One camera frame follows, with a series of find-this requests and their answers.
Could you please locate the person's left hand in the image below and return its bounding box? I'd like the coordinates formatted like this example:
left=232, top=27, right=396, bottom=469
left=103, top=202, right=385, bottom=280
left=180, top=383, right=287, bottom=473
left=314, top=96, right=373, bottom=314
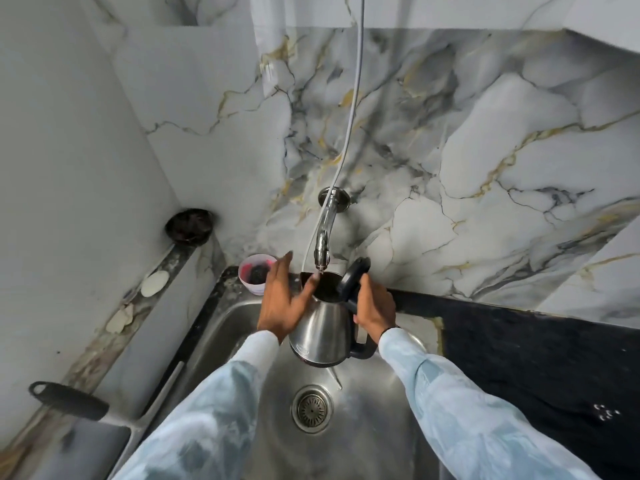
left=257, top=251, right=321, bottom=344

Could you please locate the person's right hand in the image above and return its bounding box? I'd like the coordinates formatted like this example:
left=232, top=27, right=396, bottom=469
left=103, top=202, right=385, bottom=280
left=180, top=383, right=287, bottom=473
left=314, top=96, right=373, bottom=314
left=353, top=273, right=397, bottom=344

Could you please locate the stainless steel electric kettle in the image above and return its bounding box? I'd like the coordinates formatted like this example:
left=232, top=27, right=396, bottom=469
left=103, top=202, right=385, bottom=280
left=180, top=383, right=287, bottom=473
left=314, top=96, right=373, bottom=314
left=289, top=257, right=379, bottom=369

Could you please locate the person's right forearm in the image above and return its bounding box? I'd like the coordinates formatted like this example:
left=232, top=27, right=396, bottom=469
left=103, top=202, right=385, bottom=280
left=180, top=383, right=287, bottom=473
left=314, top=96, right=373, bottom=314
left=378, top=328, right=601, bottom=480

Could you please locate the person's left forearm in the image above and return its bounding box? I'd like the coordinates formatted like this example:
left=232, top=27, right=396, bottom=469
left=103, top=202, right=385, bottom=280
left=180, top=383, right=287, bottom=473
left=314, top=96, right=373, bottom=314
left=112, top=331, right=280, bottom=480

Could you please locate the pink plastic cup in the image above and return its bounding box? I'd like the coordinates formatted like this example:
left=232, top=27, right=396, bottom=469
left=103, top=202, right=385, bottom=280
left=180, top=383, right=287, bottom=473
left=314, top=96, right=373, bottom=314
left=238, top=253, right=278, bottom=296

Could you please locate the stainless steel sink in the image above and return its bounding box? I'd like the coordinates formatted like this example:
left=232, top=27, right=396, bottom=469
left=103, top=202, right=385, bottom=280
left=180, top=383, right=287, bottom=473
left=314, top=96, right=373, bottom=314
left=107, top=294, right=456, bottom=480

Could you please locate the round sink drain strainer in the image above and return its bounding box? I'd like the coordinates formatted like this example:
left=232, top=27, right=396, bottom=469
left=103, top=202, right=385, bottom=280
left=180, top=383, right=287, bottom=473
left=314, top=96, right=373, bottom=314
left=291, top=385, right=334, bottom=435

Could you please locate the white soap piece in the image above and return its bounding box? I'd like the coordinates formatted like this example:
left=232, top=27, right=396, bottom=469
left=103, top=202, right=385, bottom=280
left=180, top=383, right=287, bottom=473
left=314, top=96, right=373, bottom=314
left=140, top=270, right=171, bottom=298
left=105, top=304, right=135, bottom=335

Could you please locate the chrome wall tap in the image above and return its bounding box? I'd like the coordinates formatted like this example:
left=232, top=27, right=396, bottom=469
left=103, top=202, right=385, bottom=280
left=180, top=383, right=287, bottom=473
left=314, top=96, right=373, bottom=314
left=313, top=187, right=351, bottom=273

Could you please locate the white hanging cable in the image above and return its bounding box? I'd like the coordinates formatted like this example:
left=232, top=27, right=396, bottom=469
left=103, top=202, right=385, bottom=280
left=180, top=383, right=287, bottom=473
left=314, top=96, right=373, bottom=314
left=302, top=0, right=366, bottom=273

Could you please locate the squeegee with black handle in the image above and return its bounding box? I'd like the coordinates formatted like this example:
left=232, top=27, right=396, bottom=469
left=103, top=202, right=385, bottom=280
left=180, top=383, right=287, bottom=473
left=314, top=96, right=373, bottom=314
left=28, top=361, right=186, bottom=480

